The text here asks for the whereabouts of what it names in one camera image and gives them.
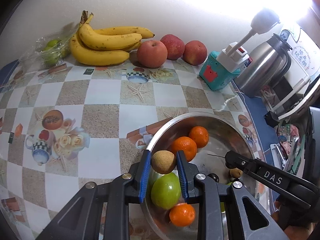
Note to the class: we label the red apple right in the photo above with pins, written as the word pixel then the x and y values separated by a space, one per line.
pixel 195 53

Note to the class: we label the red apple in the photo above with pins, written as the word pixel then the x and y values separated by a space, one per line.
pixel 152 54
pixel 175 46
pixel 195 53

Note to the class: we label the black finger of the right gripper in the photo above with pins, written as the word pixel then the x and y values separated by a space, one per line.
pixel 295 192

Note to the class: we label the stainless steel bowl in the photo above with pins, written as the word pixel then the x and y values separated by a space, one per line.
pixel 223 137

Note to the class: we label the stainless steel thermos jug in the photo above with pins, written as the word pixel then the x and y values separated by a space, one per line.
pixel 270 62

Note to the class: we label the teal toy box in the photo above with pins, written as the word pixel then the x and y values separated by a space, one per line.
pixel 214 74

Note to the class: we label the small brown longan in bowl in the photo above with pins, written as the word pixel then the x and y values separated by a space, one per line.
pixel 235 173

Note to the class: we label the clear box of green fruits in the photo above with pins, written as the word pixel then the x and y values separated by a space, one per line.
pixel 48 51

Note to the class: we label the red apple middle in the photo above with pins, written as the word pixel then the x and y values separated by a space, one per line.
pixel 175 46

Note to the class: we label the large green fruit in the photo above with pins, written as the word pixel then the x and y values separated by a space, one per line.
pixel 166 191
pixel 222 205

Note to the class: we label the orange tangerine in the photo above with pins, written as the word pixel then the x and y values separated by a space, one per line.
pixel 182 215
pixel 185 144
pixel 200 135

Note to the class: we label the brown longan fruit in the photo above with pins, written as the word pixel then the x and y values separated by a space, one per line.
pixel 163 161

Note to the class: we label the yellow banana bunch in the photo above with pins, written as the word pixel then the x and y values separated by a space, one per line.
pixel 105 47

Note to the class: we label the dark cherry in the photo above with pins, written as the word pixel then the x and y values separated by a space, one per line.
pixel 214 176

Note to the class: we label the patterned vinyl tablecloth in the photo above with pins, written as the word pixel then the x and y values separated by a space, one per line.
pixel 61 130

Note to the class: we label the red apple front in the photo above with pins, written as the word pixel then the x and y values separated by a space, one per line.
pixel 152 54

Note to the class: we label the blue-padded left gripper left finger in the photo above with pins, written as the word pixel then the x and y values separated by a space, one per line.
pixel 80 218

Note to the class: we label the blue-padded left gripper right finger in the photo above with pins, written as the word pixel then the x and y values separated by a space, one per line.
pixel 244 216

